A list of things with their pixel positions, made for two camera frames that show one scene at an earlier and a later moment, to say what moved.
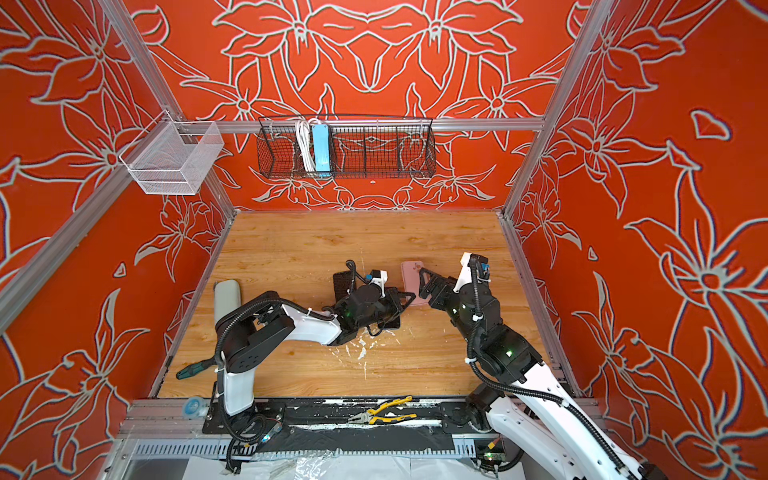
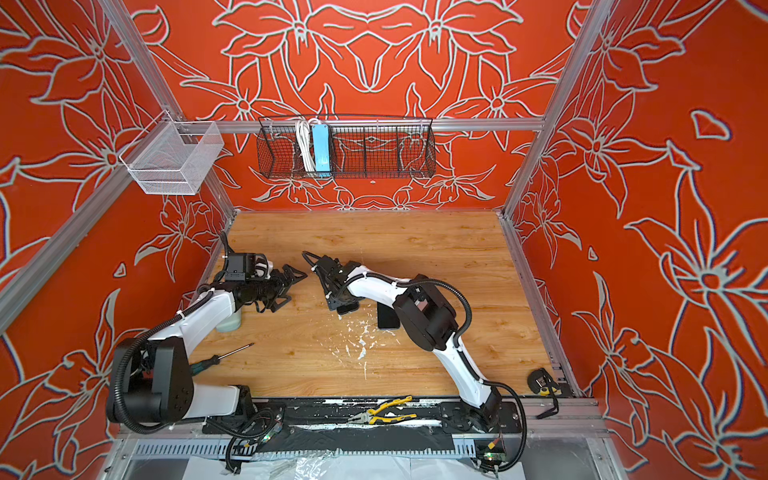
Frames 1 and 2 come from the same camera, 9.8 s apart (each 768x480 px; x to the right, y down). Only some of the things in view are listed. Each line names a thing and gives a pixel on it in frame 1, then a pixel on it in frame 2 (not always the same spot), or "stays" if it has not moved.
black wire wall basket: (361, 147) stays
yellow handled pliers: (372, 418) stays
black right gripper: (428, 288) to (334, 295)
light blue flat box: (321, 149) stays
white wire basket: (173, 157) stays
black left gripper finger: (404, 298) to (293, 274)
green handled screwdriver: (194, 368) stays
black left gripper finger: (408, 303) to (283, 298)
